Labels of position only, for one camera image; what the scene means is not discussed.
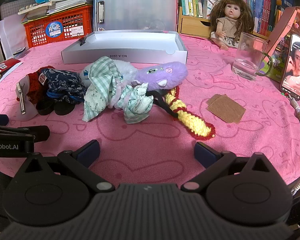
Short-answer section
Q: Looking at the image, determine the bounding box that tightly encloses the stack of books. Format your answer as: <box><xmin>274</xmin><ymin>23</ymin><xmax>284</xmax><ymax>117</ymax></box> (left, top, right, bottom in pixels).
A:
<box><xmin>18</xmin><ymin>0</ymin><xmax>94</xmax><ymax>20</ymax></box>

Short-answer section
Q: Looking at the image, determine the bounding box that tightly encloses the black round cap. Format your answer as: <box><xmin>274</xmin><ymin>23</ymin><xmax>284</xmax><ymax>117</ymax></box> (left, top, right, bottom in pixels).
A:
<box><xmin>36</xmin><ymin>97</ymin><xmax>56</xmax><ymax>116</ymax></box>
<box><xmin>53</xmin><ymin>100</ymin><xmax>75</xmax><ymax>116</ymax></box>

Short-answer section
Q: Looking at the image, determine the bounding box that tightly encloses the pink bunny-print towel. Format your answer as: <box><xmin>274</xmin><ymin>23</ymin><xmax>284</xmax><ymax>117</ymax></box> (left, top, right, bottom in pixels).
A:
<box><xmin>0</xmin><ymin>34</ymin><xmax>300</xmax><ymax>188</ymax></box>

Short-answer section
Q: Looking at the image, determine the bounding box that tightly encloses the green checked cloth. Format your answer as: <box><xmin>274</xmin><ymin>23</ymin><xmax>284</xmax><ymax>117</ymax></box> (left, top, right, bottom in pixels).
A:
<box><xmin>82</xmin><ymin>56</ymin><xmax>154</xmax><ymax>124</ymax></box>

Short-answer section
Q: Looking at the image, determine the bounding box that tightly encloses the wooden bead string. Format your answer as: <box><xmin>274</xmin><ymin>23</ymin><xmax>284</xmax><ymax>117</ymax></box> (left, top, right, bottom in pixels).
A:
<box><xmin>18</xmin><ymin>2</ymin><xmax>53</xmax><ymax>14</ymax></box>

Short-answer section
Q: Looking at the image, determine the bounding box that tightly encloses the pink folding stand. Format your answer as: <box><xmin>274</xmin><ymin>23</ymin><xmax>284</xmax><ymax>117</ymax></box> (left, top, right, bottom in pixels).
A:
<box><xmin>265</xmin><ymin>6</ymin><xmax>300</xmax><ymax>63</ymax></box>

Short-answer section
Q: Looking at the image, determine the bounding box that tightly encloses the translucent plastic sheet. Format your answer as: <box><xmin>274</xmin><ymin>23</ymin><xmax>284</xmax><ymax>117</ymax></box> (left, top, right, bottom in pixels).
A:
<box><xmin>0</xmin><ymin>15</ymin><xmax>30</xmax><ymax>55</ymax></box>

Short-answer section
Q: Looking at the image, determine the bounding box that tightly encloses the long-haired baby doll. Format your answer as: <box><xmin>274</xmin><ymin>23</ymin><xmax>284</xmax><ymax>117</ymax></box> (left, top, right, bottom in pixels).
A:
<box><xmin>209</xmin><ymin>0</ymin><xmax>254</xmax><ymax>52</ymax></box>

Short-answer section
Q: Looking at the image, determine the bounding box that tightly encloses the purple plush toy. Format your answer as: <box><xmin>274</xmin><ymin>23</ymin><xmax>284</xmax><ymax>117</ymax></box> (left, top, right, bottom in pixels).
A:
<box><xmin>131</xmin><ymin>62</ymin><xmax>188</xmax><ymax>92</ymax></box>

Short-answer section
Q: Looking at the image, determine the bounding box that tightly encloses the dark blue patterned pouch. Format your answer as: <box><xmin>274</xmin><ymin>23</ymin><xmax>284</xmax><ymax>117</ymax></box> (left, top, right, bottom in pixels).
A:
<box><xmin>41</xmin><ymin>67</ymin><xmax>89</xmax><ymax>104</ymax></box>

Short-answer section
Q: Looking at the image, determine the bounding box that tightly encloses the red envelope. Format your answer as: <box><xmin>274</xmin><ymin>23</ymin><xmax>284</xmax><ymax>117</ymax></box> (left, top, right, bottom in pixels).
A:
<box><xmin>0</xmin><ymin>58</ymin><xmax>21</xmax><ymax>77</ymax></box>

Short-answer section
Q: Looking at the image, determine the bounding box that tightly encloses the red plastic crate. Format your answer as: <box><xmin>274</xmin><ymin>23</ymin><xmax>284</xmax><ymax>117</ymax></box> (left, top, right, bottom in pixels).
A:
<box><xmin>23</xmin><ymin>5</ymin><xmax>93</xmax><ymax>48</ymax></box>

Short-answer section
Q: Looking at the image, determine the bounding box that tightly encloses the large brown cardboard piece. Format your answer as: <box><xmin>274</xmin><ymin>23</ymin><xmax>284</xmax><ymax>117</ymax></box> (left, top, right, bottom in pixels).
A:
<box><xmin>207</xmin><ymin>94</ymin><xmax>247</xmax><ymax>124</ymax></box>

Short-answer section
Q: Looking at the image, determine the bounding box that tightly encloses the grey grid cutting mat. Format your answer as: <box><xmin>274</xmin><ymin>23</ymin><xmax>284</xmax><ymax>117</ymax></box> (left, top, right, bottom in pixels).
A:
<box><xmin>0</xmin><ymin>0</ymin><xmax>36</xmax><ymax>22</ymax></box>

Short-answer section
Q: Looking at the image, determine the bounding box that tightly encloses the white braided cable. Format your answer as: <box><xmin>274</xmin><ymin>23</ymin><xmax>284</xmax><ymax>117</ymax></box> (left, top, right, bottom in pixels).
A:
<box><xmin>289</xmin><ymin>96</ymin><xmax>300</xmax><ymax>198</ymax></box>

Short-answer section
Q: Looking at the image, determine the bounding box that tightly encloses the white storage box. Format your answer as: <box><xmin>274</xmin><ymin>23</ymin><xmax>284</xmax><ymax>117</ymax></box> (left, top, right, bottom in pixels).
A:
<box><xmin>61</xmin><ymin>31</ymin><xmax>188</xmax><ymax>65</ymax></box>

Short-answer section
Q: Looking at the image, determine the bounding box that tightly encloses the white paper sheet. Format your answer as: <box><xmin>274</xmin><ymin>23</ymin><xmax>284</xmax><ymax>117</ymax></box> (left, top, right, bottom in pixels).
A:
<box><xmin>0</xmin><ymin>60</ymin><xmax>24</xmax><ymax>88</ymax></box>

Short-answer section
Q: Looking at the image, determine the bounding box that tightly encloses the translucent metal hair clip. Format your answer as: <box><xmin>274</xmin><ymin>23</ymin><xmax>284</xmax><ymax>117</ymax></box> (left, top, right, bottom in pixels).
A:
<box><xmin>15</xmin><ymin>77</ymin><xmax>39</xmax><ymax>122</ymax></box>

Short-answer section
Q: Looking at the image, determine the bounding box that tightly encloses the clear plastic clip folder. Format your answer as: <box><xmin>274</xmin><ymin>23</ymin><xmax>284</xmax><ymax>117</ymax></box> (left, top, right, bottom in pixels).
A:
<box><xmin>94</xmin><ymin>0</ymin><xmax>179</xmax><ymax>33</ymax></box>

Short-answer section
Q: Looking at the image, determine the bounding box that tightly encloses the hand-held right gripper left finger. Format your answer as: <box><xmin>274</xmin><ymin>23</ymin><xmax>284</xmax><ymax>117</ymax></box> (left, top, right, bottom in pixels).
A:
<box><xmin>15</xmin><ymin>140</ymin><xmax>115</xmax><ymax>193</ymax></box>

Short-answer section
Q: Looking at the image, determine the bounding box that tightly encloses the wooden drawer organizer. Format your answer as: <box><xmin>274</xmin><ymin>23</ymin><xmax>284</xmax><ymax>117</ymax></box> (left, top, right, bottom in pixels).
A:
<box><xmin>177</xmin><ymin>6</ymin><xmax>273</xmax><ymax>40</ymax></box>

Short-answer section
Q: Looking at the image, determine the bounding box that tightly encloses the small brown cardboard piece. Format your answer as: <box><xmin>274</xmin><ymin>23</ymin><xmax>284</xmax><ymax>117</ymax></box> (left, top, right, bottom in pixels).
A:
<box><xmin>205</xmin><ymin>94</ymin><xmax>224</xmax><ymax>105</ymax></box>

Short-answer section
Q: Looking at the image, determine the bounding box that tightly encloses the smartphone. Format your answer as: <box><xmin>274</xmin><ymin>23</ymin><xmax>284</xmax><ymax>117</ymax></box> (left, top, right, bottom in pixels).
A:
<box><xmin>280</xmin><ymin>34</ymin><xmax>300</xmax><ymax>102</ymax></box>

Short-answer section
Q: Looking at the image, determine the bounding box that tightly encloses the clear glass mug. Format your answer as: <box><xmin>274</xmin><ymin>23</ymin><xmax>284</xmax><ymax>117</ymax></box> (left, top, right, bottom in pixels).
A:
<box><xmin>231</xmin><ymin>32</ymin><xmax>274</xmax><ymax>81</ymax></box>

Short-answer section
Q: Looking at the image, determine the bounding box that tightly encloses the colourful picture book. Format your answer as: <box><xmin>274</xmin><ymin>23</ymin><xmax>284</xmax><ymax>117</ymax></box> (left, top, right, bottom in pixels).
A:
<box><xmin>264</xmin><ymin>50</ymin><xmax>288</xmax><ymax>82</ymax></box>

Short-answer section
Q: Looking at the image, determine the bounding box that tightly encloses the red knitted hat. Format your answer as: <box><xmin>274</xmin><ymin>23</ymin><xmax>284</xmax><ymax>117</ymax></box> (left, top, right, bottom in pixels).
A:
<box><xmin>17</xmin><ymin>66</ymin><xmax>56</xmax><ymax>104</ymax></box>

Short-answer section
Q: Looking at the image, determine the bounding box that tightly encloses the black strap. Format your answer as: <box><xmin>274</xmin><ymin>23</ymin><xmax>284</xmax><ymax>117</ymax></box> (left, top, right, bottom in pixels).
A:
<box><xmin>146</xmin><ymin>90</ymin><xmax>180</xmax><ymax>118</ymax></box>

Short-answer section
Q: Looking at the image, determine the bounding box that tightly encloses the yellow red knitted scarf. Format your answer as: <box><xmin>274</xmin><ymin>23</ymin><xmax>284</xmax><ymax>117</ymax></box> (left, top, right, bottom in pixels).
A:
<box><xmin>164</xmin><ymin>85</ymin><xmax>216</xmax><ymax>140</ymax></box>

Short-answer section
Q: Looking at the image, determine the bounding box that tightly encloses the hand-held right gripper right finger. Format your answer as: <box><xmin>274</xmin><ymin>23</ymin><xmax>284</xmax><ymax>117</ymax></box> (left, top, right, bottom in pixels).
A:
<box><xmin>181</xmin><ymin>142</ymin><xmax>278</xmax><ymax>193</ymax></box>

